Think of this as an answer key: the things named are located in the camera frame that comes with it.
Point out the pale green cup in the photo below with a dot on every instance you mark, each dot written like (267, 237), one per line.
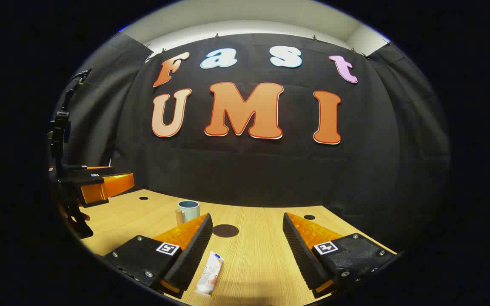
(189, 211)

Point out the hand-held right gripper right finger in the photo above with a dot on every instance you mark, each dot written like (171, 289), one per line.
(300, 255)

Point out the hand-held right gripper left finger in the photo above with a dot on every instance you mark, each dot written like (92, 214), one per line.
(194, 255)

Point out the white toothpaste tube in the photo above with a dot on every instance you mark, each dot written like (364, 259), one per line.
(210, 274)

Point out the black backdrop cloth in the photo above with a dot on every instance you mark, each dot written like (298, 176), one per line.
(249, 170)

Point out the wooden desktop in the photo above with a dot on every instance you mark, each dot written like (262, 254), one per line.
(253, 255)

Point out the dark round coaster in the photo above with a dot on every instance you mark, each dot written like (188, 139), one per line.
(226, 230)

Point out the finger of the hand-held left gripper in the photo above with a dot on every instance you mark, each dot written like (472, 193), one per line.
(113, 185)
(100, 170)

